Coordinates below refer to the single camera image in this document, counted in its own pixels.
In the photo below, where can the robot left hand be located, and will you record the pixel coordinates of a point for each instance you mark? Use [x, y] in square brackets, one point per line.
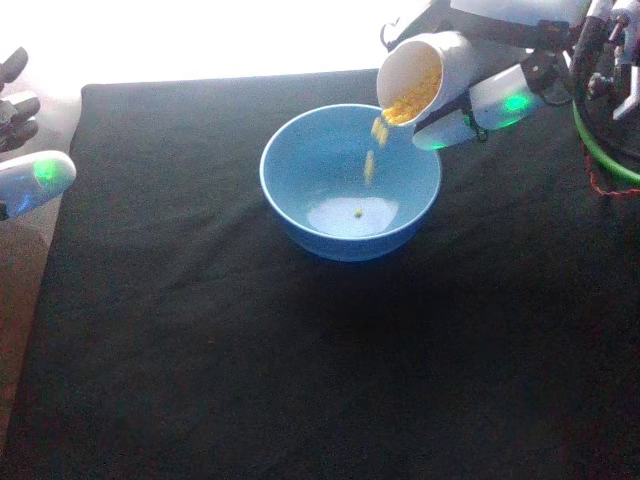
[37, 177]

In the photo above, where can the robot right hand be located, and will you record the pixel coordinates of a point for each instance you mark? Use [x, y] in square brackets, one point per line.
[500, 100]

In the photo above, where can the white paper cup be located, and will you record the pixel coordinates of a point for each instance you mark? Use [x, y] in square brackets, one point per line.
[457, 65]

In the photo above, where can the yellow corn kernels pouring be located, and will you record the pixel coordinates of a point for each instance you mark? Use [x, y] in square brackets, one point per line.
[410, 102]

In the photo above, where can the light blue bowl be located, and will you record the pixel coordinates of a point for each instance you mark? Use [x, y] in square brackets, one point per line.
[325, 185]

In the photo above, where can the black table cloth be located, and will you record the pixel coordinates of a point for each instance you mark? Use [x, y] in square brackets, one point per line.
[320, 350]

